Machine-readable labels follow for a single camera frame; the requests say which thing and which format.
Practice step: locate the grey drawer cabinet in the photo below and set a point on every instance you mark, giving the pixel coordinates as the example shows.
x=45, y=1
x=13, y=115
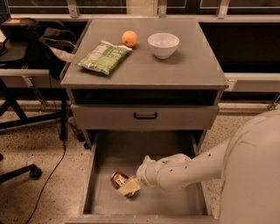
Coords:
x=192, y=76

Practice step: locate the white bowl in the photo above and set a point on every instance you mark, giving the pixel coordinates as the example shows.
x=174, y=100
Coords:
x=163, y=45

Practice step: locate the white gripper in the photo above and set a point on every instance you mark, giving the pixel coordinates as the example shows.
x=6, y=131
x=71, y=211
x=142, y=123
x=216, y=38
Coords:
x=144, y=172

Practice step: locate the black drawer handle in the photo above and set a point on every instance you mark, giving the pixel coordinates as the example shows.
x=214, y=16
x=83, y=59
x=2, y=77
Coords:
x=145, y=116

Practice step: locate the black office chair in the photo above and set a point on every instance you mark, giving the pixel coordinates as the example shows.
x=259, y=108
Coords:
x=32, y=169

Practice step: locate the dark backpack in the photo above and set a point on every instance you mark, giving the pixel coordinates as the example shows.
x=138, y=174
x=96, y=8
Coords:
x=59, y=46

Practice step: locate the black desk frame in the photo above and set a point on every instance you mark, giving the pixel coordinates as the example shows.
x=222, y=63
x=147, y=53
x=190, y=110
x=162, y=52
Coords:
x=25, y=84

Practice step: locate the green chip bag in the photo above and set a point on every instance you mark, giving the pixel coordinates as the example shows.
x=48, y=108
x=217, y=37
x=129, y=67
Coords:
x=104, y=58

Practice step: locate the open grey middle drawer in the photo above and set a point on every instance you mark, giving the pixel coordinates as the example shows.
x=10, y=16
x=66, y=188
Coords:
x=114, y=151

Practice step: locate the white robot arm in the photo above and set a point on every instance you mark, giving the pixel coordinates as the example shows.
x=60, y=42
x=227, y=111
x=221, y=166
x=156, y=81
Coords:
x=248, y=165

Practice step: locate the orange soda can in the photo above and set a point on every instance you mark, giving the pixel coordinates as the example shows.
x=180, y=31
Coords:
x=120, y=182

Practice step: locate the closed grey top drawer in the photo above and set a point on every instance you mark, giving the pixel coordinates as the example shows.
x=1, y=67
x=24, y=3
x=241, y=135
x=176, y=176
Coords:
x=115, y=117

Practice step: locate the orange fruit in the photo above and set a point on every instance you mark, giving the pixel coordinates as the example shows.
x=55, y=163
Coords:
x=129, y=38

